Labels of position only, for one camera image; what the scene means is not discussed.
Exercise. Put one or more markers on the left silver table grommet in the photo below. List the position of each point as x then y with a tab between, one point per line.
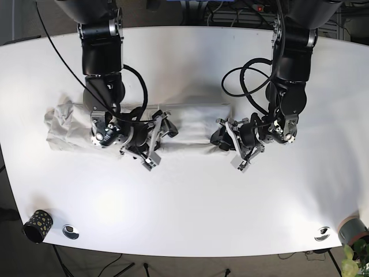
70	232

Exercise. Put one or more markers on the silver table grommet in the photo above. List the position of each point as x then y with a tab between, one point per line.
322	233
70	232

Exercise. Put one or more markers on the grey plant pot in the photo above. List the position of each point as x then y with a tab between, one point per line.
351	230

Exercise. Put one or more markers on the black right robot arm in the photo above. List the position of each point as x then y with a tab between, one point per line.
98	25

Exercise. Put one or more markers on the white graphic print T-shirt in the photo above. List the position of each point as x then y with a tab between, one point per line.
71	127

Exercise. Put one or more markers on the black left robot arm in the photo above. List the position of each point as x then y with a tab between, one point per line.
281	98

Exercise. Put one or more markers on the black dotted cup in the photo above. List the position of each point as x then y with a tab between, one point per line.
38	226

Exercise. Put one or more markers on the right silver table grommet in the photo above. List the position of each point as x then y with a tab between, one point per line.
322	233

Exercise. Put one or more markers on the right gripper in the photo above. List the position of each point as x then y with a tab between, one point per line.
140	140

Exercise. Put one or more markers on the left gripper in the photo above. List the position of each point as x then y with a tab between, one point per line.
241	137

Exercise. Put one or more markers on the green potted plant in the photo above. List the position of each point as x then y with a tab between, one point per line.
355	262

